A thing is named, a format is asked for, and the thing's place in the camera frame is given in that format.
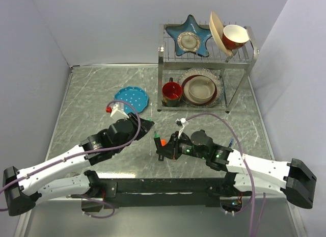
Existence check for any cream plate on rack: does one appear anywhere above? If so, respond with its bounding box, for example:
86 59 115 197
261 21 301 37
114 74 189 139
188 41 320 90
209 11 232 57

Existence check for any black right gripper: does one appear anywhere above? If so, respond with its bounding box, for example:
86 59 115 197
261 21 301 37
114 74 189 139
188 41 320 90
156 131 207 160

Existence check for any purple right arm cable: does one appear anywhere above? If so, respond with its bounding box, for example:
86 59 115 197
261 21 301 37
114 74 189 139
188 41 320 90
184 113 267 237

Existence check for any black green-tipped highlighter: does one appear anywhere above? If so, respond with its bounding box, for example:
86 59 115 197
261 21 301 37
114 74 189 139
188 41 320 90
154 131 164 161

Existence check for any orange highlighter cap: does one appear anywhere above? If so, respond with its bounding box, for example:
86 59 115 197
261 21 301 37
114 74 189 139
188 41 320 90
161 139 167 146

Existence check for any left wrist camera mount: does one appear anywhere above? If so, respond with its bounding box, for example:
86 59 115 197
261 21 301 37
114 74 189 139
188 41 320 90
105 102 128 121

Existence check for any blue pen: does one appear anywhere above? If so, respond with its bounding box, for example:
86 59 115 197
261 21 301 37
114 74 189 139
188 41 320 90
228 138 234 148

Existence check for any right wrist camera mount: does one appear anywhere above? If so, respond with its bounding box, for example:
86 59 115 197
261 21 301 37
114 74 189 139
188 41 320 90
175 118 188 139

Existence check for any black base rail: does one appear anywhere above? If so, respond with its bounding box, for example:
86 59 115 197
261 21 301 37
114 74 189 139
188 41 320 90
70 177 253 208

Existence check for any dark red plate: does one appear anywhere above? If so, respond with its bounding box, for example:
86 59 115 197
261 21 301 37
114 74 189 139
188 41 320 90
181 74 218 105

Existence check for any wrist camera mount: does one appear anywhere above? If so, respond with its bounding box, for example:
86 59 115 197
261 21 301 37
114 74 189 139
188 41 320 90
105 102 128 121
175 118 188 139

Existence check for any beige bowl on lower shelf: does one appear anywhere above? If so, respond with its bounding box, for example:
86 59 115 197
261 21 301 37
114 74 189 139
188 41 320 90
183 75 216 103

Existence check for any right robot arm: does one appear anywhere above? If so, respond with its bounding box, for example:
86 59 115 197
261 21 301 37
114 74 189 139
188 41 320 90
154 130 317 209

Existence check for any blue polka dot plate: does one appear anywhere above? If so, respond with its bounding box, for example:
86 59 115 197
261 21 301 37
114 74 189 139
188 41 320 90
114 86 149 113

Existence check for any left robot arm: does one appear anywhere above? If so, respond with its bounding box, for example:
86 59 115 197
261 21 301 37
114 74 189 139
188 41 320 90
1 113 155 216

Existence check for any stainless steel dish rack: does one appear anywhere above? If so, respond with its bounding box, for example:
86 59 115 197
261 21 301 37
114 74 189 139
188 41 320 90
156 23 259 113

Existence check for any red and white bowl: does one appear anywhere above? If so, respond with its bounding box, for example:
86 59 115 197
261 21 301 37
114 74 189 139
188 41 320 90
222 24 249 50

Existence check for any blue star-shaped dish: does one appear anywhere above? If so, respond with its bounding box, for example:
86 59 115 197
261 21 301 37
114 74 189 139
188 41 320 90
166 15 212 58

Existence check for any patterned glass plate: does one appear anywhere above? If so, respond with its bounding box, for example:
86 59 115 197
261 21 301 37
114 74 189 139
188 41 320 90
177 68 224 108

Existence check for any dark floral red mug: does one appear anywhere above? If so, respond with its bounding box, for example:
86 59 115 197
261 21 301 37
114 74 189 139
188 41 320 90
162 77 183 107

